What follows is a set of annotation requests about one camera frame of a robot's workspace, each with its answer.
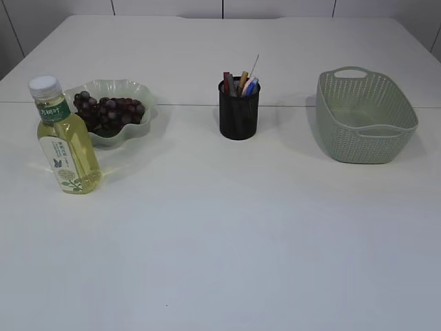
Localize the artificial red grape bunch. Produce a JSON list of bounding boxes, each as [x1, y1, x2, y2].
[[73, 90, 147, 137]]

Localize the red glitter pen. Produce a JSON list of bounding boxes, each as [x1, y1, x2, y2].
[[223, 72, 229, 94]]

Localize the silver glitter pen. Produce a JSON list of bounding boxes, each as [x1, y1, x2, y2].
[[228, 74, 237, 97]]

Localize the clear plastic ruler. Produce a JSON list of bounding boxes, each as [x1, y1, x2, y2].
[[249, 54, 260, 77]]

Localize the blue small scissors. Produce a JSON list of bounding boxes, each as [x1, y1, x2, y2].
[[246, 77, 259, 97]]

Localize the yellow tea bottle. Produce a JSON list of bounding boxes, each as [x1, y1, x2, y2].
[[28, 75, 101, 194]]

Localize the green plastic woven basket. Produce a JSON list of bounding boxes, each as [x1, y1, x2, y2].
[[316, 67, 419, 164]]

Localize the pink purple scissors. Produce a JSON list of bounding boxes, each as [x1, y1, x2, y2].
[[241, 77, 255, 97]]

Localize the green wavy plastic plate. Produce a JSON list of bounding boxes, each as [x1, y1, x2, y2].
[[65, 79, 155, 146]]

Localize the black mesh pen holder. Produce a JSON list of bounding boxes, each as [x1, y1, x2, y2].
[[218, 80, 260, 141]]

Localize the gold glitter pen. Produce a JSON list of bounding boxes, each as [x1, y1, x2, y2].
[[237, 71, 248, 96]]

